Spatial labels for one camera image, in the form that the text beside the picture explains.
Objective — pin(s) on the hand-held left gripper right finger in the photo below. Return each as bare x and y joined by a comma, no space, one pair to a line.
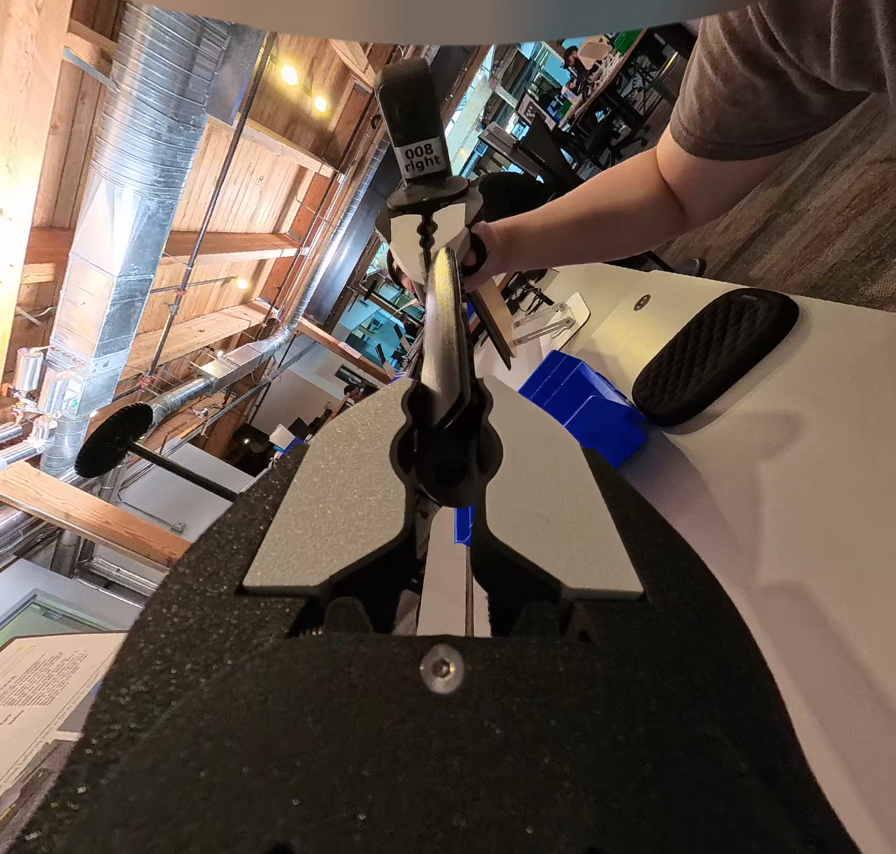
560,518

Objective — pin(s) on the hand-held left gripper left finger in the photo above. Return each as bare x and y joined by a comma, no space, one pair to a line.
329,504

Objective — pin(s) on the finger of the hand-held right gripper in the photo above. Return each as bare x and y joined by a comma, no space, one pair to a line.
449,227
407,244

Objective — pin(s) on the black remote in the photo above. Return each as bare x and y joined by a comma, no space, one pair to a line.
444,350

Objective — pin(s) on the blue plastic bin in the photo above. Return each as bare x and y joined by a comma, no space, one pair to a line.
595,406

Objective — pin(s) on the person's right hand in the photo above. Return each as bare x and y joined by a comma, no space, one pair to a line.
504,251

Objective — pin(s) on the blue storage bin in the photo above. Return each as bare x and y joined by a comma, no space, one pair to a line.
292,442

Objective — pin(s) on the metal folding stand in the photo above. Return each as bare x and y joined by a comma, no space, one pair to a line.
553,318

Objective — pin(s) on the black wrist rest pad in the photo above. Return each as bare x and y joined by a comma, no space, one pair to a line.
714,353

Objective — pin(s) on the printed instruction sheet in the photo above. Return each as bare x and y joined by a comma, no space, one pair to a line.
49,693

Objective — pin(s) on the person's grey-brown t-shirt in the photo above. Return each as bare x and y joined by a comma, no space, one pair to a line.
784,62

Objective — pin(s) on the silver ventilation duct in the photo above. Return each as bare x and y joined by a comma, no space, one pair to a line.
231,364

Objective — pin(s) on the large silver duct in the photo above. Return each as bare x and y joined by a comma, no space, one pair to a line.
126,202

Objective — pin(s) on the grey screen black frame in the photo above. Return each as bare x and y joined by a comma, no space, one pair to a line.
42,616

